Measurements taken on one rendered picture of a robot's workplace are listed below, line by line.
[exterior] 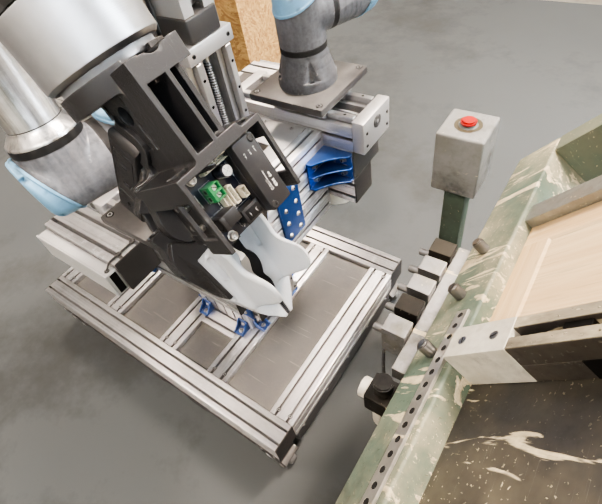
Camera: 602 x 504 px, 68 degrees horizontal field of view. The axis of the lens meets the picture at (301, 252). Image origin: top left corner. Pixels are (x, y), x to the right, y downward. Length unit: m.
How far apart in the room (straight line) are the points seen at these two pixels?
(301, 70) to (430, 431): 0.83
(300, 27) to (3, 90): 0.63
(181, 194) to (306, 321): 1.44
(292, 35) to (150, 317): 1.21
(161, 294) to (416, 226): 1.21
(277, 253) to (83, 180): 0.50
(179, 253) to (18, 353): 2.13
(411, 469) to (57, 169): 0.69
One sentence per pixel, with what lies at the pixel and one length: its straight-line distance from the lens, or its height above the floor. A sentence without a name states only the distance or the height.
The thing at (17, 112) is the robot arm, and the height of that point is 1.33.
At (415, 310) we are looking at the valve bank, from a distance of 1.01.
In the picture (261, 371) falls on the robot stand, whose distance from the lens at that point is 1.60.
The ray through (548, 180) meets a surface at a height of 0.90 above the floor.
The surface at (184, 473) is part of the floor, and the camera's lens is 1.79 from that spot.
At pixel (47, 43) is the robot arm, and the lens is 0.27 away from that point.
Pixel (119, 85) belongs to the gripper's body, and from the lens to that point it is 0.26.
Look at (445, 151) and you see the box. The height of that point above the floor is 0.88.
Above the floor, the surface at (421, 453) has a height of 0.90.
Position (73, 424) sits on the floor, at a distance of 2.07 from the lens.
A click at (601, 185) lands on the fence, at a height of 1.03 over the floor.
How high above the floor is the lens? 1.61
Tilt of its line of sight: 49 degrees down
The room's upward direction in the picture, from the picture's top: 13 degrees counter-clockwise
